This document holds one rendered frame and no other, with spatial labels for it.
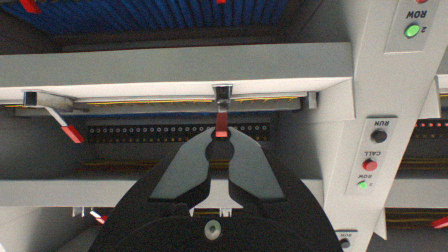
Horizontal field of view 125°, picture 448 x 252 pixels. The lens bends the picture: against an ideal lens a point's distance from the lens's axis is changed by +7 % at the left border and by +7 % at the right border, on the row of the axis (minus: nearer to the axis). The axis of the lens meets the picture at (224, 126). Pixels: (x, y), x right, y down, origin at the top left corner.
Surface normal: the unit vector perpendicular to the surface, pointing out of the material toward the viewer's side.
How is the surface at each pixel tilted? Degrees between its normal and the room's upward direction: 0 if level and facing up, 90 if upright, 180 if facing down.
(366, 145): 90
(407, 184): 107
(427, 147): 90
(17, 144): 90
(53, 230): 90
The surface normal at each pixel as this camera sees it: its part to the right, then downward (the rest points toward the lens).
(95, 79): -0.03, -0.04
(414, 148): -0.03, 0.25
